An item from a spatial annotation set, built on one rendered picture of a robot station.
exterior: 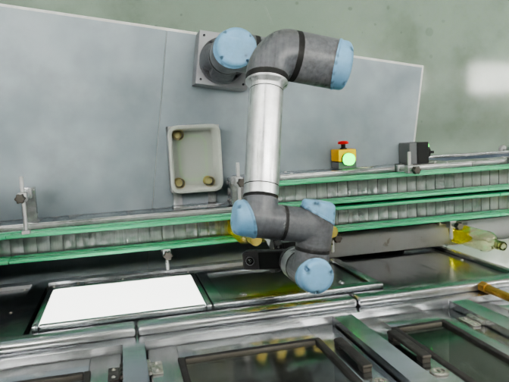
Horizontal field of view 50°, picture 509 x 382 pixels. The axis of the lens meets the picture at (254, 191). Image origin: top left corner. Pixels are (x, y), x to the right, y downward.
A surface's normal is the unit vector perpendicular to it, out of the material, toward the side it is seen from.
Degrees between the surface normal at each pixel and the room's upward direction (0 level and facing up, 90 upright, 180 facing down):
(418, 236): 0
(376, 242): 0
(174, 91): 0
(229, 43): 8
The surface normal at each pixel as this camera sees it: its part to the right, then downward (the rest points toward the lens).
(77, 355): 0.24, 0.09
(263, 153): 0.02, -0.25
